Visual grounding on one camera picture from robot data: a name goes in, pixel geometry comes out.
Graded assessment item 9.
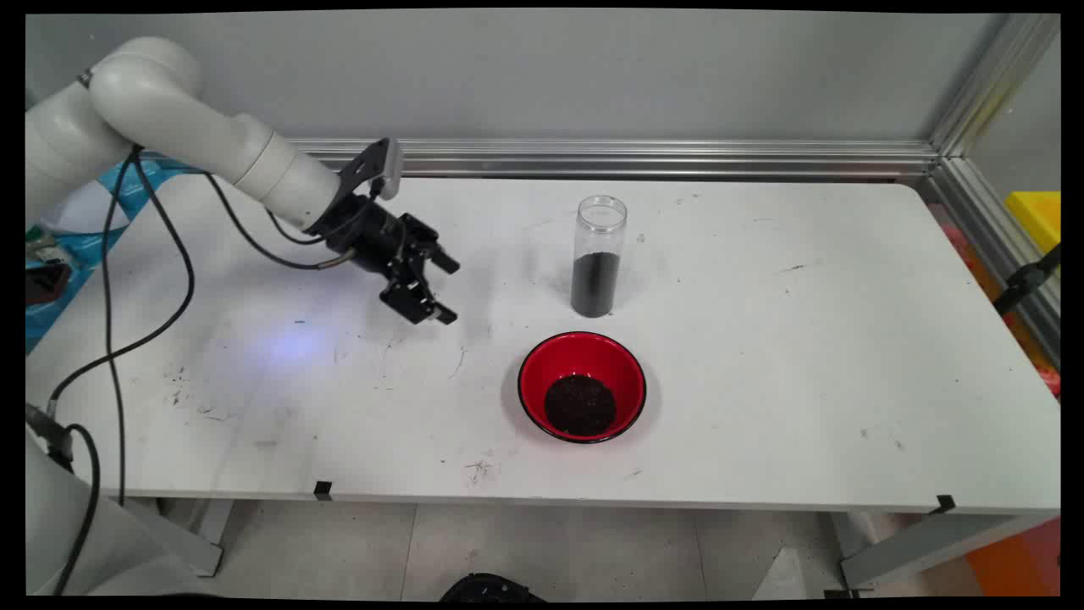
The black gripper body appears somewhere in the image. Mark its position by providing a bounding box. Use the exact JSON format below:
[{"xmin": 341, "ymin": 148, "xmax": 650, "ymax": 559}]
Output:
[{"xmin": 307, "ymin": 193, "xmax": 416, "ymax": 285}]

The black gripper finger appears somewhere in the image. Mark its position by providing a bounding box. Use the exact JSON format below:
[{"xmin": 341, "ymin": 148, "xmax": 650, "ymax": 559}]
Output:
[
  {"xmin": 379, "ymin": 258, "xmax": 459, "ymax": 326},
  {"xmin": 405, "ymin": 217, "xmax": 462, "ymax": 275}
]

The clear jar with black seeds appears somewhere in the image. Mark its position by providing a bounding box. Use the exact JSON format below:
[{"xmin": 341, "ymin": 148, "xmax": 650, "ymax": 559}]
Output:
[{"xmin": 570, "ymin": 195, "xmax": 629, "ymax": 319}]

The red bowl with black rim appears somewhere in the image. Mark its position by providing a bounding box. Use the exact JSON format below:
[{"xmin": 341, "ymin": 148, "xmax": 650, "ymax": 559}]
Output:
[{"xmin": 517, "ymin": 330, "xmax": 649, "ymax": 446}]

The black seeds heap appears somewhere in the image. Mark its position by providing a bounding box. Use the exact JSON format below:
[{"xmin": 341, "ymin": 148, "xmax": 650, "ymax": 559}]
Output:
[{"xmin": 544, "ymin": 374, "xmax": 617, "ymax": 438}]

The blue plastic bag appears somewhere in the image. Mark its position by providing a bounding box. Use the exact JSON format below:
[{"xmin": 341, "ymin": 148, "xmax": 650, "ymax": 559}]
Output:
[{"xmin": 25, "ymin": 157, "xmax": 200, "ymax": 352}]

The black object on floor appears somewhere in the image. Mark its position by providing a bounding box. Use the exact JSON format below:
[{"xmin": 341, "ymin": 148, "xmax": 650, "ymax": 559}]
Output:
[{"xmin": 439, "ymin": 573, "xmax": 550, "ymax": 603}]

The white table leg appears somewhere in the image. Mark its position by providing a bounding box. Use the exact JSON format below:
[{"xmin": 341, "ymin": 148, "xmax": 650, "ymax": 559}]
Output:
[
  {"xmin": 127, "ymin": 498, "xmax": 228, "ymax": 579},
  {"xmin": 834, "ymin": 511, "xmax": 1061, "ymax": 594}
]

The black stand pole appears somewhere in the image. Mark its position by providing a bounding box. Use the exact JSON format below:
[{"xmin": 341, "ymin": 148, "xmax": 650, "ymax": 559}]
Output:
[{"xmin": 993, "ymin": 244, "xmax": 1061, "ymax": 316}]

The yellow foam box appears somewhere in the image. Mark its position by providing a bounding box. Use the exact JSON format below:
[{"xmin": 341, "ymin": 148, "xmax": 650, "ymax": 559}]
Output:
[{"xmin": 1005, "ymin": 191, "xmax": 1061, "ymax": 253}]

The orange box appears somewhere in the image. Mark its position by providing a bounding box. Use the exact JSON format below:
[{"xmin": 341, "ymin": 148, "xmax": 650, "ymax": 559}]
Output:
[{"xmin": 965, "ymin": 517, "xmax": 1061, "ymax": 596}]

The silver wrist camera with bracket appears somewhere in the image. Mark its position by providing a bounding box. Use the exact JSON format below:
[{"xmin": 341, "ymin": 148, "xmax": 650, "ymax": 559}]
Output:
[{"xmin": 339, "ymin": 137, "xmax": 404, "ymax": 204}]

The black cable with metal plug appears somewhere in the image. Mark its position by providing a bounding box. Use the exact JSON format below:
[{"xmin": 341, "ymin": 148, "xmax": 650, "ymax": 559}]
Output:
[{"xmin": 47, "ymin": 146, "xmax": 357, "ymax": 416}]

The black camera cable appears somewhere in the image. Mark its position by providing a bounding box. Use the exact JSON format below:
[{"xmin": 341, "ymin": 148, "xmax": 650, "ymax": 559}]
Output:
[{"xmin": 100, "ymin": 146, "xmax": 382, "ymax": 507}]

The long aluminium frame rail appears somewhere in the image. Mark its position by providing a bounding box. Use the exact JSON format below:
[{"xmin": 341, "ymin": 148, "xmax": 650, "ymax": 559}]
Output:
[{"xmin": 284, "ymin": 138, "xmax": 941, "ymax": 183}]

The aluminium side frame rail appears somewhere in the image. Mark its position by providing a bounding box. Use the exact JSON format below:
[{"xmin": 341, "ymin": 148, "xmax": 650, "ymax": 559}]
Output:
[{"xmin": 923, "ymin": 157, "xmax": 1061, "ymax": 367}]

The aluminium frame post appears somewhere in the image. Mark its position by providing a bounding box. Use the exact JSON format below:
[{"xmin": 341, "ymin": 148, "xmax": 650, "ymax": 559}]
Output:
[{"xmin": 927, "ymin": 13, "xmax": 1061, "ymax": 159}]

